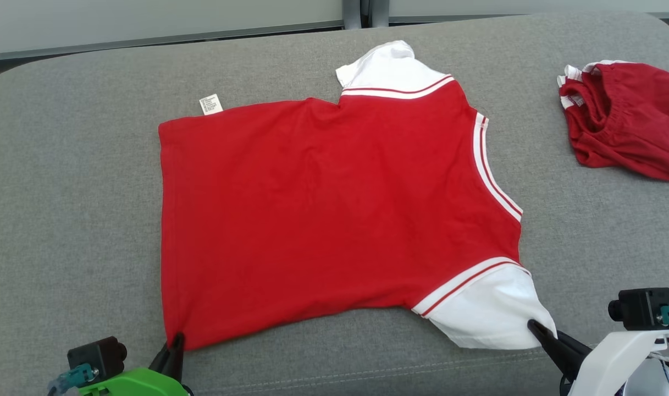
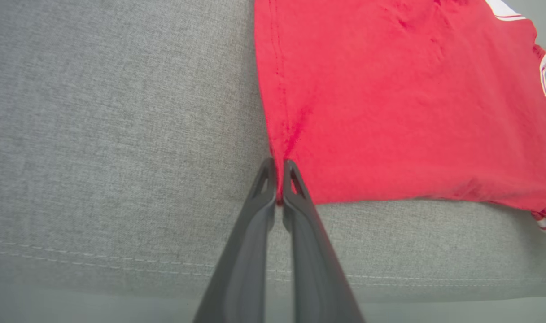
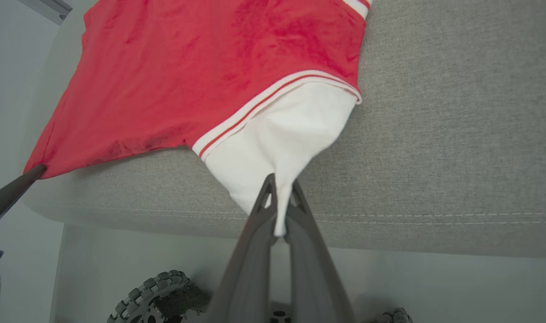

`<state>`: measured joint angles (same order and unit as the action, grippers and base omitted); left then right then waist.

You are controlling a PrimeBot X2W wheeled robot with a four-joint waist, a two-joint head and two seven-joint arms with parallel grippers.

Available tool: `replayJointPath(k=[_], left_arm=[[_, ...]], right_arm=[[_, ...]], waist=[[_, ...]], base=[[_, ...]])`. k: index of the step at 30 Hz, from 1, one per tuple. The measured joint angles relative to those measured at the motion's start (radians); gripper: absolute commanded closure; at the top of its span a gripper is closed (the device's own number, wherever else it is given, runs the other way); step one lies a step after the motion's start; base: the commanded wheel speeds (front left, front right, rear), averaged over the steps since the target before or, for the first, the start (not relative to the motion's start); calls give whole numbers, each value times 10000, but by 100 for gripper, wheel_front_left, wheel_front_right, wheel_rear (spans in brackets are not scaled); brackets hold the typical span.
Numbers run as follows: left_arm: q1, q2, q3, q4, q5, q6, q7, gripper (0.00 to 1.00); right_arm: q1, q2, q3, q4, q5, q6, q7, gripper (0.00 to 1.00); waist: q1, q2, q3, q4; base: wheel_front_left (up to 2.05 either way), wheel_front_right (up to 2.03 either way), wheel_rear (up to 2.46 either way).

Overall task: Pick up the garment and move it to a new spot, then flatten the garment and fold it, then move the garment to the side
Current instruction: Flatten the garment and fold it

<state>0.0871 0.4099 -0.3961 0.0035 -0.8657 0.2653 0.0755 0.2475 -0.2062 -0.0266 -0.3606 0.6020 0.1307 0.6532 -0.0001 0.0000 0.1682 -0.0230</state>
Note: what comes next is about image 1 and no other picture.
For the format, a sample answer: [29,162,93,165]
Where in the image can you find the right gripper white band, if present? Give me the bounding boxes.
[527,319,669,396]

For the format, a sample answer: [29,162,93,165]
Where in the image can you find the left camera cable teal plug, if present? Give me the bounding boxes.
[47,362,99,396]

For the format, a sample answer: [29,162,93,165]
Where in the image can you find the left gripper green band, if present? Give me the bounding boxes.
[78,332,192,396]

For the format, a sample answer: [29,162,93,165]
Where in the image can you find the red white jersey shirt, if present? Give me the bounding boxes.
[158,40,558,351]

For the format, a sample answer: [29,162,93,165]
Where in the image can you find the red shorts white stripes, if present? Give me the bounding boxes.
[556,59,669,183]

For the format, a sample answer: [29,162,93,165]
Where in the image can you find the grey partition post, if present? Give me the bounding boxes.
[342,0,390,30]

